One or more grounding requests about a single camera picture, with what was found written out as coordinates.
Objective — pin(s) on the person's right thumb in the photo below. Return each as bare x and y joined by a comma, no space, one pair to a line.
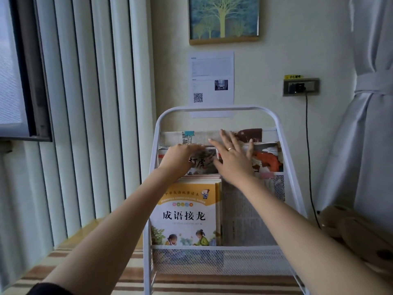
217,165

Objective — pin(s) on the white printed paper notice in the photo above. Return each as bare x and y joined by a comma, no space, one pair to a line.
208,73

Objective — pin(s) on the white curtain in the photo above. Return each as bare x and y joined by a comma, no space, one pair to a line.
365,150

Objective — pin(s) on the person's right hand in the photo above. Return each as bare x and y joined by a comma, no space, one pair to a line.
235,165

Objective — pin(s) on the black power plug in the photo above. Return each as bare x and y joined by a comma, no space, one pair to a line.
297,87

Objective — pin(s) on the yellow children's book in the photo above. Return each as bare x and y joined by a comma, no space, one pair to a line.
184,215

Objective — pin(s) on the white metal mesh book rack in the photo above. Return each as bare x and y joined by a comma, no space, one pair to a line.
278,125

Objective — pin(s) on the teal binder clip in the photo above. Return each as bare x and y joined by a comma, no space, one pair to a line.
188,135

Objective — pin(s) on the person's right little finger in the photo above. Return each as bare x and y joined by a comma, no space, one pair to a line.
251,148

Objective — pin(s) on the clipped bundle of papers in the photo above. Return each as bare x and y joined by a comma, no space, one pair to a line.
202,137

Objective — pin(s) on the picture book with black lettering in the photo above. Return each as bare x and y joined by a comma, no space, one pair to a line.
204,164

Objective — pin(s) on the dark window frame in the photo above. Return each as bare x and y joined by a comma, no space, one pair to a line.
33,89

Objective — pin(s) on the book with brown cover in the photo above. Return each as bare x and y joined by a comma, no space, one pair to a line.
250,135

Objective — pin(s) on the person's right forearm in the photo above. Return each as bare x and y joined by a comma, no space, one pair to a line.
294,233

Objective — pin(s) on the framed tree painting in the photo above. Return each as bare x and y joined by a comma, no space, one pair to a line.
224,18

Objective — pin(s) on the person's left hand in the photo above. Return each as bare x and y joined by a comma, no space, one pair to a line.
175,161

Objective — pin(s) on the person's left fingers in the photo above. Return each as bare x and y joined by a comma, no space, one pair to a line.
193,147

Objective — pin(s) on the person's left forearm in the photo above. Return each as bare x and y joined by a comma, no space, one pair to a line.
122,230

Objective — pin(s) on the magazine with orange picture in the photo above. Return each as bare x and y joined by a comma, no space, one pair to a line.
267,161

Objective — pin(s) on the yellow warning label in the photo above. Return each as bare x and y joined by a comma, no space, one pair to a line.
293,77

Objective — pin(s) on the white curtain tieback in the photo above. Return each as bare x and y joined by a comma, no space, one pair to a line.
373,82

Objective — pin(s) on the white vertical blinds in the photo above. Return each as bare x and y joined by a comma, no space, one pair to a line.
92,119

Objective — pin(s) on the brown striped rug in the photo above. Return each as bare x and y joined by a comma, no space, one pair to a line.
215,284

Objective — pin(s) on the black sleeve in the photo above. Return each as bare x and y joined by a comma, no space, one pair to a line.
50,290

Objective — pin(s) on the folded newspaper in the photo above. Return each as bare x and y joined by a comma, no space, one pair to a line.
245,218

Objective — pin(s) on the tan plush toy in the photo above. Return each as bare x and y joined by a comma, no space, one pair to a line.
359,236

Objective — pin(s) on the stack of thin books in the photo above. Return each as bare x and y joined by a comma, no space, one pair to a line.
219,199

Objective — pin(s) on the grey wall socket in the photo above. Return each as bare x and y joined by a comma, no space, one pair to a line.
311,86

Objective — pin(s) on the person's right middle finger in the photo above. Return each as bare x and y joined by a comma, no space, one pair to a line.
226,140

